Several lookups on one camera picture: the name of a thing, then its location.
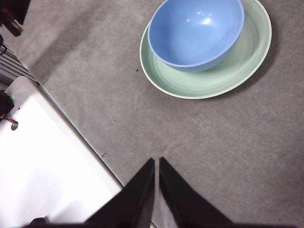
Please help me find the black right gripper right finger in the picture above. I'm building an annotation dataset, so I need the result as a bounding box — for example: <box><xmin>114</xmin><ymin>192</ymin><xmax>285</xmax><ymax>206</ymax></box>
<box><xmin>159</xmin><ymin>157</ymin><xmax>238</xmax><ymax>228</ymax></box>

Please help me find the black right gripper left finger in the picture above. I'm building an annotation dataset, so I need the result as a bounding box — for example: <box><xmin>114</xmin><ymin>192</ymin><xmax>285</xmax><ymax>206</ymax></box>
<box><xmin>80</xmin><ymin>158</ymin><xmax>155</xmax><ymax>228</ymax></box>

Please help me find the pale green plate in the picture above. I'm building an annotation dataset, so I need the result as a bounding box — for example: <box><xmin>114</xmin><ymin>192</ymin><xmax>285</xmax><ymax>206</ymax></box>
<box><xmin>139</xmin><ymin>0</ymin><xmax>273</xmax><ymax>100</ymax></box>

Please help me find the blue ribbed bowl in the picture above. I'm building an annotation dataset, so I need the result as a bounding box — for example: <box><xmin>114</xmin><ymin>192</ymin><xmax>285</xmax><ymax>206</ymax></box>
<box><xmin>147</xmin><ymin>0</ymin><xmax>245</xmax><ymax>73</ymax></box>

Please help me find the black unit with green light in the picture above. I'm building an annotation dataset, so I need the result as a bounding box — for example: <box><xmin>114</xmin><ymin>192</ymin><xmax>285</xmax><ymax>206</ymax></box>
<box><xmin>0</xmin><ymin>91</ymin><xmax>14</xmax><ymax>123</ymax></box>

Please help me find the black mounted device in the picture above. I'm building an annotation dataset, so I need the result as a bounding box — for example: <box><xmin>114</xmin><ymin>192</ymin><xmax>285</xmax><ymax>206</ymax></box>
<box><xmin>0</xmin><ymin>0</ymin><xmax>31</xmax><ymax>37</ymax></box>

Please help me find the grey ribbed aluminium rail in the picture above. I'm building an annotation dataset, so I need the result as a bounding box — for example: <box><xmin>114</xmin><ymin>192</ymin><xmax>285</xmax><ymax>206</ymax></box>
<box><xmin>0</xmin><ymin>45</ymin><xmax>40</xmax><ymax>84</ymax></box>

